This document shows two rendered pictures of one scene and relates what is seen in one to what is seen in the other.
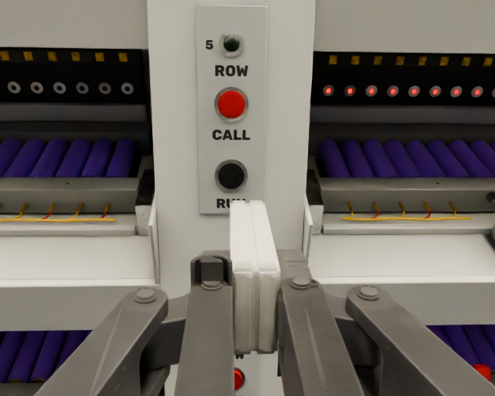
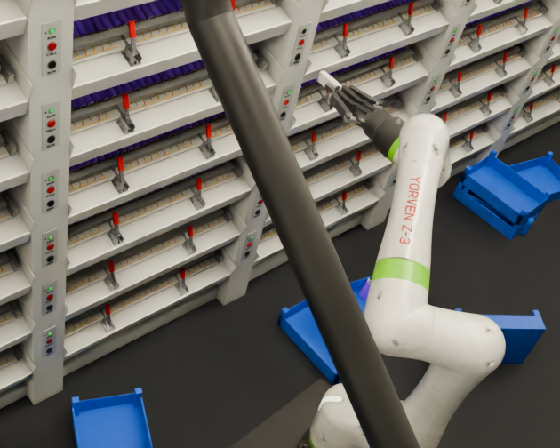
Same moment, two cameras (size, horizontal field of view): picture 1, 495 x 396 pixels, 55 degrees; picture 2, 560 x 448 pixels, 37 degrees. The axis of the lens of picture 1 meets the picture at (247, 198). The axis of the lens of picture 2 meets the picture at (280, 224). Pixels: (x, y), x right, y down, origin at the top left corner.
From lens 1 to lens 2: 201 cm
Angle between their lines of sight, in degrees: 49
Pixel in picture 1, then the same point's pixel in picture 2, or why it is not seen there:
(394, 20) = (330, 15)
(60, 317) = not seen: hidden behind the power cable
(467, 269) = (333, 60)
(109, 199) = not seen: hidden behind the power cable
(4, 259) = not seen: hidden behind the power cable
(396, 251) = (317, 59)
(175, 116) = (290, 47)
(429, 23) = (335, 13)
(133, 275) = (270, 84)
